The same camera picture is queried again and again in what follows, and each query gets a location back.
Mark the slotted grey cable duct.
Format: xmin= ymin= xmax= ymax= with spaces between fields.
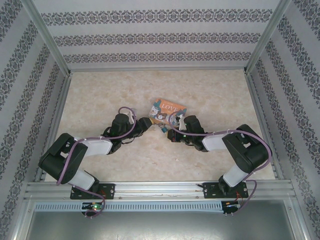
xmin=33 ymin=200 xmax=224 ymax=213

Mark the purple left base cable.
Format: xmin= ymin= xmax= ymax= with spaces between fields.
xmin=84 ymin=191 xmax=106 ymax=220

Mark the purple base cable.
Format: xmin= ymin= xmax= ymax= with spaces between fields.
xmin=84 ymin=191 xmax=106 ymax=220
xmin=233 ymin=179 xmax=258 ymax=215

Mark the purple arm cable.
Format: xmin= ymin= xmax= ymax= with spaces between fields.
xmin=168 ymin=113 xmax=273 ymax=176
xmin=56 ymin=106 xmax=138 ymax=186

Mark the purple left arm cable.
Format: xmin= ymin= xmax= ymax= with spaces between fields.
xmin=56 ymin=106 xmax=138 ymax=186

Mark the controller circuit board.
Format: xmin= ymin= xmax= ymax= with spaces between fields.
xmin=81 ymin=201 xmax=104 ymax=211
xmin=223 ymin=199 xmax=242 ymax=215

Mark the bear print tin box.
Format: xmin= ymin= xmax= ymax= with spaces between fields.
xmin=147 ymin=97 xmax=189 ymax=128

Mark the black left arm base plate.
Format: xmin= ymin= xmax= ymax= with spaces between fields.
xmin=70 ymin=183 xmax=116 ymax=201

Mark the aluminium side frame rail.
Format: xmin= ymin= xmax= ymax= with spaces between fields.
xmin=34 ymin=71 xmax=73 ymax=182
xmin=243 ymin=69 xmax=285 ymax=181

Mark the left controller circuit board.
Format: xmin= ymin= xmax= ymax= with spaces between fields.
xmin=81 ymin=201 xmax=104 ymax=211

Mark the right controller circuit board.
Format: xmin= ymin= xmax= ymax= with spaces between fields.
xmin=223 ymin=199 xmax=242 ymax=215

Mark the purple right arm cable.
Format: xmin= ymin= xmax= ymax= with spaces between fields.
xmin=168 ymin=113 xmax=273 ymax=176

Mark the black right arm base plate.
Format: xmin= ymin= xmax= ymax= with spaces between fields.
xmin=202 ymin=181 xmax=249 ymax=200

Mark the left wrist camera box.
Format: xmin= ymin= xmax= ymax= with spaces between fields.
xmin=124 ymin=107 xmax=138 ymax=123

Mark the grey sheet metal panel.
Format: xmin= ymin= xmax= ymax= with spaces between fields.
xmin=14 ymin=211 xmax=308 ymax=240

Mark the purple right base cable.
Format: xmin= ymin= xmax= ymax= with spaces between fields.
xmin=233 ymin=179 xmax=258 ymax=215

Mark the aluminium frame corner post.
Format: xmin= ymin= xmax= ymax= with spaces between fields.
xmin=243 ymin=0 xmax=294 ymax=75
xmin=23 ymin=0 xmax=73 ymax=76

